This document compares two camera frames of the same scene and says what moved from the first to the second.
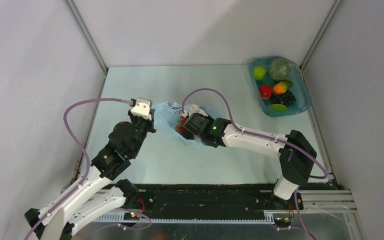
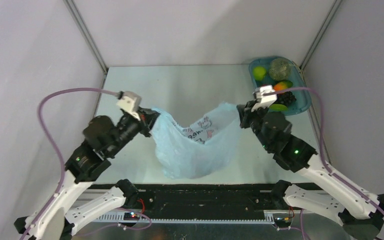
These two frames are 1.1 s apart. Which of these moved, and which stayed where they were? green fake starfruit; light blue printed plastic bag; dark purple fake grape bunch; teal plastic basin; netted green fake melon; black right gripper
Moved: black right gripper; light blue printed plastic bag
Stayed: netted green fake melon; dark purple fake grape bunch; teal plastic basin; green fake starfruit
